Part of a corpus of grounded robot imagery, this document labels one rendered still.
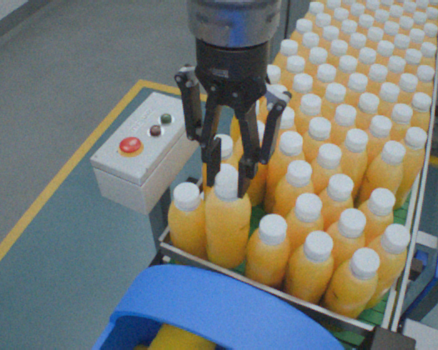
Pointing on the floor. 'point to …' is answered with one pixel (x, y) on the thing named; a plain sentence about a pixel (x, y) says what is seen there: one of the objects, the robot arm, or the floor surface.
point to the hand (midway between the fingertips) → (229, 168)
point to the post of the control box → (159, 222)
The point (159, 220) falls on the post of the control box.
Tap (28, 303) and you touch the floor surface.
